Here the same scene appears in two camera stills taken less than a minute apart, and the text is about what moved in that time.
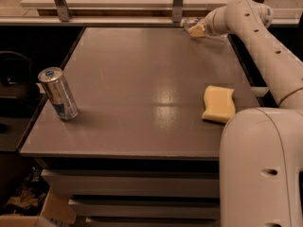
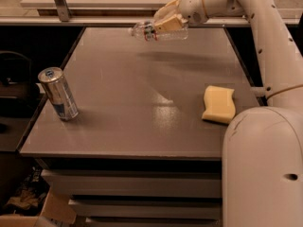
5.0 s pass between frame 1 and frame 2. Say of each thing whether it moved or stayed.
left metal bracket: stayed
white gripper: moved
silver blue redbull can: stayed
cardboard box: stayed
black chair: stayed
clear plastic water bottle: moved
